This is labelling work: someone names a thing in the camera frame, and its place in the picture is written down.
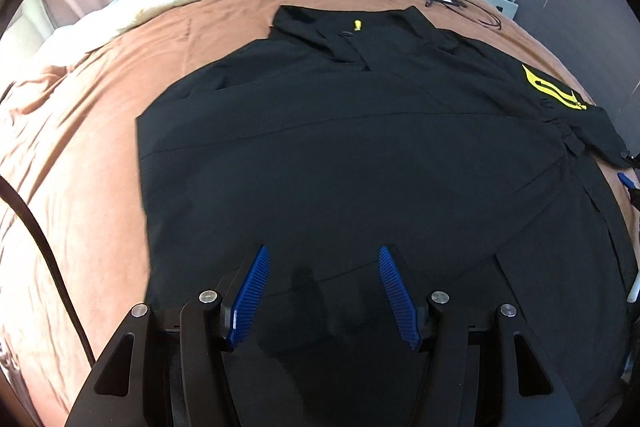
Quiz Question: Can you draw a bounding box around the black shirt with yellow print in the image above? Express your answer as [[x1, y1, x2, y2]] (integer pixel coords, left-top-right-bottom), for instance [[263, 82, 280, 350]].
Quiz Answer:
[[135, 5, 640, 427]]

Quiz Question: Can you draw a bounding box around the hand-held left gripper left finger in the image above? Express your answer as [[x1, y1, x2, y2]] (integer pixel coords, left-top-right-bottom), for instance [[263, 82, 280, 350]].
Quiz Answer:
[[65, 243, 272, 427]]

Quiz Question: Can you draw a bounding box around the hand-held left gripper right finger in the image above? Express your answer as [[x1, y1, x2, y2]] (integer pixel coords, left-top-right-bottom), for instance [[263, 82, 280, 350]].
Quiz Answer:
[[378, 245, 583, 427]]

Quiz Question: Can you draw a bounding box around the thick black gripper cable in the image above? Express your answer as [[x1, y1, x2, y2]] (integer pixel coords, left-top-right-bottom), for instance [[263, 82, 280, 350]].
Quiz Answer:
[[0, 174, 96, 368]]

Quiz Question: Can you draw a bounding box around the cream window bench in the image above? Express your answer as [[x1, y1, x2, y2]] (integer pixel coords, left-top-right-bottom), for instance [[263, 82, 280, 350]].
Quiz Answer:
[[0, 0, 56, 58]]

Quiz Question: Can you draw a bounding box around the brown bed sheet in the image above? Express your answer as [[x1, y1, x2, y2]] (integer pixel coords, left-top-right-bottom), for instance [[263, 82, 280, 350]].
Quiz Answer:
[[0, 0, 640, 427]]

